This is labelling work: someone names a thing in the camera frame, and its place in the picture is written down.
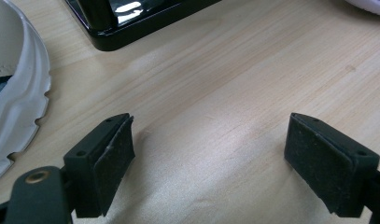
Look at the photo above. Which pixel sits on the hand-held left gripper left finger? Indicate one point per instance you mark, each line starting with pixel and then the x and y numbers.
pixel 97 161

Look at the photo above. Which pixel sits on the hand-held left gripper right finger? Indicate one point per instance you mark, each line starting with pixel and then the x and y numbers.
pixel 330 161

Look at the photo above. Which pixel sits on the navy and white sneaker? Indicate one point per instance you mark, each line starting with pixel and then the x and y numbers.
pixel 16 93

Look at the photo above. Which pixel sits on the red and black shoe rack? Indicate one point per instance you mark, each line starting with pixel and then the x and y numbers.
pixel 137 28

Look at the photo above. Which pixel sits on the purple sandal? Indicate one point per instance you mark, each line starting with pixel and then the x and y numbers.
pixel 369 5

